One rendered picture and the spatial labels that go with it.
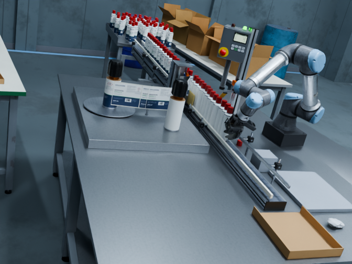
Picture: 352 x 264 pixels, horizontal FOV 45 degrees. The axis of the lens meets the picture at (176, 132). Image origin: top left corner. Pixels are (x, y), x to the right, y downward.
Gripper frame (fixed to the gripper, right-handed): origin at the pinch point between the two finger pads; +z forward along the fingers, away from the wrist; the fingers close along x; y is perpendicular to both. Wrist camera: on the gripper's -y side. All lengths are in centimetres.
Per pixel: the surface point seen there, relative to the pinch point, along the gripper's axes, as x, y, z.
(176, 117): -15.5, 28.0, 5.1
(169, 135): -5.9, 32.1, 9.8
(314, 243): 73, -6, -30
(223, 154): 9.3, 5.2, 2.7
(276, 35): -424, -325, 259
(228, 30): -59, -1, -26
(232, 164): 18.7, 4.7, -2.0
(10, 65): -112, 118, 80
